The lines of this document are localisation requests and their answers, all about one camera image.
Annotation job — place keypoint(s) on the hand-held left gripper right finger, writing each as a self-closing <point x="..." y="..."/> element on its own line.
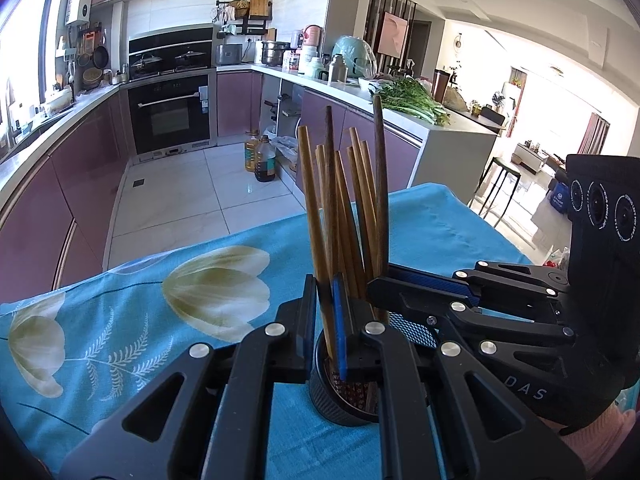
<point x="341" y="330"/>

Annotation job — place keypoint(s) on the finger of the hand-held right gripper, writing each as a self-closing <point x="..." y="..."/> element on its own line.
<point x="400" y="297"/>
<point x="430" y="280"/>

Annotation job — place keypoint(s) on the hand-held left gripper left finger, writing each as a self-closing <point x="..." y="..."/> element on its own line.
<point x="307" y="330"/>

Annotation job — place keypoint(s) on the black mesh utensil holder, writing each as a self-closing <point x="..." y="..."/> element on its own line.
<point x="340" y="405"/>

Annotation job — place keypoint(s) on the bunch of wooden chopsticks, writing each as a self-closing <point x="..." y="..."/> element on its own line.
<point x="357" y="210"/>

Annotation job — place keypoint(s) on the patterned-end wooden chopstick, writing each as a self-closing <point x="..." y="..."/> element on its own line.
<point x="380" y="160"/>
<point x="328" y="130"/>
<point x="314" y="220"/>

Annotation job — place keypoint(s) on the person's right forearm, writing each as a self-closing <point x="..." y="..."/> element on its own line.
<point x="600" y="445"/>

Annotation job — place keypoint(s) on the blue floral tablecloth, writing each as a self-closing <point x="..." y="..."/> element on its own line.
<point x="425" y="230"/>

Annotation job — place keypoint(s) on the blue shopping bag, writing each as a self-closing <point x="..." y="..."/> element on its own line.
<point x="559" y="195"/>

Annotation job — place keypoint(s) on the purple cabinets with peninsula counter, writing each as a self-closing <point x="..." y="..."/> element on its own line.
<point x="400" y="155"/>

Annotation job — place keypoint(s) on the black bar stool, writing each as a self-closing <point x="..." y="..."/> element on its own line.
<point x="502" y="164"/>

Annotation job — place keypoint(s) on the dark liquid plastic bottle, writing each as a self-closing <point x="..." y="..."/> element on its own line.
<point x="265" y="160"/>

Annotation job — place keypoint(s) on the black dining chair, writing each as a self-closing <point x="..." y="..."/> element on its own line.
<point x="495" y="116"/>

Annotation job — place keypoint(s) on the bunch of green vegetables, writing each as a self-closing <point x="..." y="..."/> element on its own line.
<point x="415" y="102"/>

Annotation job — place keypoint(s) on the yellow cooking oil bottle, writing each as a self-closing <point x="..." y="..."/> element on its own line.
<point x="251" y="155"/>

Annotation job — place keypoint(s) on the dark travel tumbler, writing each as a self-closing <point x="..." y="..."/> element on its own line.
<point x="441" y="85"/>

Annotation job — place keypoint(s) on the light green kitchen appliance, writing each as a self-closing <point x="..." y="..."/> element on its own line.
<point x="352" y="55"/>

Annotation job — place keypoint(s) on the black integrated stove oven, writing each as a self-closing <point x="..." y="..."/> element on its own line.
<point x="170" y="120"/>

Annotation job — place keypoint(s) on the pink electric kettle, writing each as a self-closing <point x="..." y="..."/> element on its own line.
<point x="313" y="37"/>

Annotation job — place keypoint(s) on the stainless steel stock pot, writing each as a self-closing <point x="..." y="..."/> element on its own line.
<point x="275" y="54"/>

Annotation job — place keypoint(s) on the purple cabinets with sink counter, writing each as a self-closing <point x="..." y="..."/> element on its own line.
<point x="75" y="175"/>

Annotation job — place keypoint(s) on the silver countertop appliance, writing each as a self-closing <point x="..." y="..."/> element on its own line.
<point x="229" y="54"/>

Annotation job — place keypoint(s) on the black lidded wok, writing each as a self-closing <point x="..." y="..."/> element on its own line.
<point x="191" y="59"/>
<point x="146" y="62"/>

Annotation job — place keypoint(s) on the wooden cutting board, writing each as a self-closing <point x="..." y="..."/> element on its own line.
<point x="258" y="6"/>

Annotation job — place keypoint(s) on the woven basket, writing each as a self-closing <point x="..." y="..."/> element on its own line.
<point x="91" y="77"/>

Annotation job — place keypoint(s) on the hanging dark frying pan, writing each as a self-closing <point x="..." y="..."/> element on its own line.
<point x="101" y="57"/>

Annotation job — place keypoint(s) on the kitchen window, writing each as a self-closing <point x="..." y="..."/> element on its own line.
<point x="25" y="35"/>

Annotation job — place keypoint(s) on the pink wall picture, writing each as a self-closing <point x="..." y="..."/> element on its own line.
<point x="392" y="35"/>

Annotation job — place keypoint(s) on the black wall storage rack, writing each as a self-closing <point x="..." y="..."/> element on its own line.
<point x="257" y="27"/>

